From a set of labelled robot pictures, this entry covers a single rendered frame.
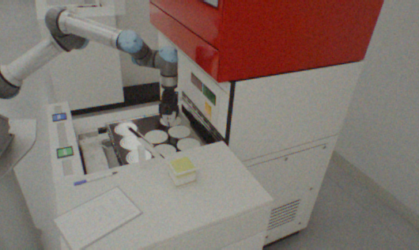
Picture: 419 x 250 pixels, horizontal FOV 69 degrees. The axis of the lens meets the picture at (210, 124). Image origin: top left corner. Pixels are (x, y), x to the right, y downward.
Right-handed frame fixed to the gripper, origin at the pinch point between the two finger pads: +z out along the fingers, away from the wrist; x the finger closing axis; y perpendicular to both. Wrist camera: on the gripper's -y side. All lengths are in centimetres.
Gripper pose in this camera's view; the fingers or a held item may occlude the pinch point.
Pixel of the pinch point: (168, 125)
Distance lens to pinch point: 141.3
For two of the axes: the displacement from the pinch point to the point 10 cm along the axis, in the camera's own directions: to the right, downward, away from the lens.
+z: -0.6, 8.4, 5.4
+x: -10.0, -0.5, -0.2
